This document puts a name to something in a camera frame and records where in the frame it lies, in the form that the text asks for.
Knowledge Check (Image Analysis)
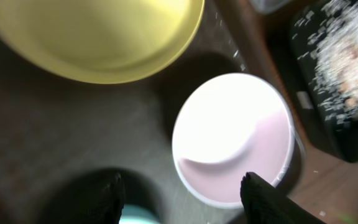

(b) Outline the light blue bowl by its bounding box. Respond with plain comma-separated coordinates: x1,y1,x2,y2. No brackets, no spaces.
119,204,160,224

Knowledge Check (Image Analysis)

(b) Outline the yellow round plate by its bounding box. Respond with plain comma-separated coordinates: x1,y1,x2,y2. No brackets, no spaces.
0,0,205,84

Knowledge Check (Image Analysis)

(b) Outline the white pink bowl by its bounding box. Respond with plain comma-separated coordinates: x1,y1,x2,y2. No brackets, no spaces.
172,73,295,209

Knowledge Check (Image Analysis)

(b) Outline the spilled rice pile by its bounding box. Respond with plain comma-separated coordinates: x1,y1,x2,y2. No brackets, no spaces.
290,0,358,124

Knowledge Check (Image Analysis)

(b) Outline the dark brown serving tray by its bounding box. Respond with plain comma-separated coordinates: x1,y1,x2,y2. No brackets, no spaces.
0,1,248,223

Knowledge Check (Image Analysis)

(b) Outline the black waste tray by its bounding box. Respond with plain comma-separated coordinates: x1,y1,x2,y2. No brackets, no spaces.
286,1,358,162

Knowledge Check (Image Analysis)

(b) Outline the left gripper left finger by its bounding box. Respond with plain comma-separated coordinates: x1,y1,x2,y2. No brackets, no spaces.
39,170,126,224

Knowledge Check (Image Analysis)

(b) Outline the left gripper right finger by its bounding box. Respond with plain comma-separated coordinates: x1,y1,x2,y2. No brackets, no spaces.
240,172,324,224

